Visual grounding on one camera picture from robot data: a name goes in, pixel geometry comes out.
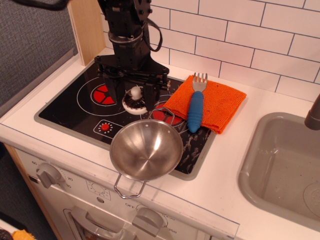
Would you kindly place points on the white brown toy mushroom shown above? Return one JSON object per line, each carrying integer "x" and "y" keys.
{"x": 134, "y": 102}

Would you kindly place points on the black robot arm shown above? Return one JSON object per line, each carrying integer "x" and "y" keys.
{"x": 128, "y": 22}

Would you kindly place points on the black toy stove top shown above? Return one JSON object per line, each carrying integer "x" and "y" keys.
{"x": 84, "y": 109}

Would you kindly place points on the grey oven knob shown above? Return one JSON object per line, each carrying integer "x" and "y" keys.
{"x": 149, "y": 221}

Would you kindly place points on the orange knitted cloth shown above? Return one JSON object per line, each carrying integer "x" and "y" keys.
{"x": 220, "y": 103}

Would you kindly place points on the grey oven door handle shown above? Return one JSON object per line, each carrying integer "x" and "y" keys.
{"x": 89, "y": 229}

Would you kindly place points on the stainless steel bowl pan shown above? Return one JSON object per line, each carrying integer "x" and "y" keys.
{"x": 145, "y": 150}

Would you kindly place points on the grey plastic sink basin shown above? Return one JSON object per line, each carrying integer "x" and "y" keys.
{"x": 281, "y": 170}

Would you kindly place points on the grey timer knob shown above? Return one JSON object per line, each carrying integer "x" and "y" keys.
{"x": 48, "y": 175}

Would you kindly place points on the orange black striped object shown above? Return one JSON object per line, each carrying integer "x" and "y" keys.
{"x": 16, "y": 235}

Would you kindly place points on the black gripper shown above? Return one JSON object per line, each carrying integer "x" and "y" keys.
{"x": 133, "y": 61}

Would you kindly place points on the light wooden post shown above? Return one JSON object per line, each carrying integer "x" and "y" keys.
{"x": 85, "y": 17}

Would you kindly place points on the grey faucet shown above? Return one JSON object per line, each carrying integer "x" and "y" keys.
{"x": 312, "y": 120}

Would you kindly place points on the blue handled toy fork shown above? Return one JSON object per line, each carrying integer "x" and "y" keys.
{"x": 196, "y": 106}

